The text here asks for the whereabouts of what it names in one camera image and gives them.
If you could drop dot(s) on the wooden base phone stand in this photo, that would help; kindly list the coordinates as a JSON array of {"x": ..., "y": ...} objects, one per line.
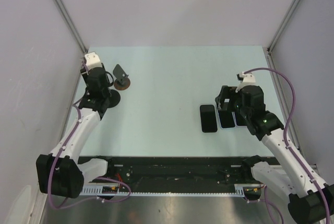
[{"x": 122, "y": 82}]

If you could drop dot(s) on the aluminium corner post left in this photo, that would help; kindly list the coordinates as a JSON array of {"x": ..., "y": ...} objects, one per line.
[{"x": 60, "y": 5}]

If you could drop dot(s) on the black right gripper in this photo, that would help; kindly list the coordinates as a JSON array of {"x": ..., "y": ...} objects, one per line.
[{"x": 227, "y": 92}]

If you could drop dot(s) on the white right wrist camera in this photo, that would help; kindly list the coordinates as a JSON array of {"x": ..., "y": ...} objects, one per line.
[{"x": 246, "y": 79}]

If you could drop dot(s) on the light blue cased phone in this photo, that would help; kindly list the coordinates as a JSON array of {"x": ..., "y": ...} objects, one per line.
[{"x": 226, "y": 119}]

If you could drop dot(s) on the black phone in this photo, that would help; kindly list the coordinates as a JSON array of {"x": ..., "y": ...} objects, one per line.
[{"x": 208, "y": 119}]

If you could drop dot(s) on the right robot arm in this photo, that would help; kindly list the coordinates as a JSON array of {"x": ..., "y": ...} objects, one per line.
[{"x": 309, "y": 198}]

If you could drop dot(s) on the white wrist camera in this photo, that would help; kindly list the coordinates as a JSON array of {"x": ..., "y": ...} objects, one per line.
[
  {"x": 246, "y": 79},
  {"x": 91, "y": 60}
]

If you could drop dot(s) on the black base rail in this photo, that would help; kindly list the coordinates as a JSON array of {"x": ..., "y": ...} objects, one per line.
[{"x": 181, "y": 174}]

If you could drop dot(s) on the black clamp phone stand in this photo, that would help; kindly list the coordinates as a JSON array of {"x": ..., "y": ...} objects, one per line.
[{"x": 115, "y": 96}]

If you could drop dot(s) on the white cased phone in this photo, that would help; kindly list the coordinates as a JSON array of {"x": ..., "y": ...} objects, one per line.
[{"x": 239, "y": 120}]

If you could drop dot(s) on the white slotted cable duct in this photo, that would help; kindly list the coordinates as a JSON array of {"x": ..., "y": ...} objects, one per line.
[{"x": 238, "y": 190}]

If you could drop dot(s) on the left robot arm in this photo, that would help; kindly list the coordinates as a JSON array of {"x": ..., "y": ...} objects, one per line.
[{"x": 59, "y": 172}]

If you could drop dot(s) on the aluminium corner post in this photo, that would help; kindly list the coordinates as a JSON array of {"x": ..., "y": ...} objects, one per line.
[
  {"x": 282, "y": 26},
  {"x": 60, "y": 5}
]

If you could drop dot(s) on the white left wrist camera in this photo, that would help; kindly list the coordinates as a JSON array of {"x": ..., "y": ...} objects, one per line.
[{"x": 91, "y": 60}]

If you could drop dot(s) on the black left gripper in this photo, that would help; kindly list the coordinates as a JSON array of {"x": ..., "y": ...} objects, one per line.
[{"x": 84, "y": 74}]

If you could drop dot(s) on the aluminium corner post right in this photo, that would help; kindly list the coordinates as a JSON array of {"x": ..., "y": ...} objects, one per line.
[{"x": 282, "y": 26}]

